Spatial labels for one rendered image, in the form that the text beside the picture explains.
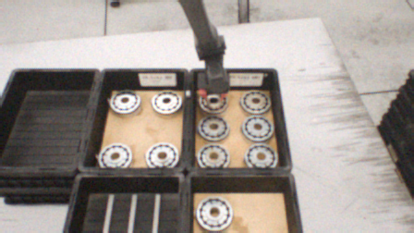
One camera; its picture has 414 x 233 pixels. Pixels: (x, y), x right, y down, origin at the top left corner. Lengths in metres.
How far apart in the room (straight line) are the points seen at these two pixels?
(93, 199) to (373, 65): 2.19
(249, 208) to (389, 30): 2.32
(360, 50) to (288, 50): 1.27
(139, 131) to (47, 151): 0.29
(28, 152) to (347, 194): 1.05
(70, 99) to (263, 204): 0.76
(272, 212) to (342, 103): 0.63
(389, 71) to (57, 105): 2.17
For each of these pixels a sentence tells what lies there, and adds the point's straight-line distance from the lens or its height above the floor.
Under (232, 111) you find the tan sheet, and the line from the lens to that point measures 1.30.
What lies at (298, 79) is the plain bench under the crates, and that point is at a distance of 1.61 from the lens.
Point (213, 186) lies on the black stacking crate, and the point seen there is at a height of 0.87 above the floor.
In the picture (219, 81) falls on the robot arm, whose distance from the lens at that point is 1.07.
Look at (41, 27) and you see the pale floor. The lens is 3.18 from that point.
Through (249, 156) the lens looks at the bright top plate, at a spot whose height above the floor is 0.86.
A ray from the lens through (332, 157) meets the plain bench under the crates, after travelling 1.41.
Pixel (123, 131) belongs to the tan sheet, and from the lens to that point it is 1.27.
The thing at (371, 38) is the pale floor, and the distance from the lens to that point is 3.07.
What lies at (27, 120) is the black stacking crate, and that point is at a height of 0.83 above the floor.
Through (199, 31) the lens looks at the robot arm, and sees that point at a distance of 0.94.
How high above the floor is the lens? 1.85
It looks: 53 degrees down
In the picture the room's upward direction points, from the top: straight up
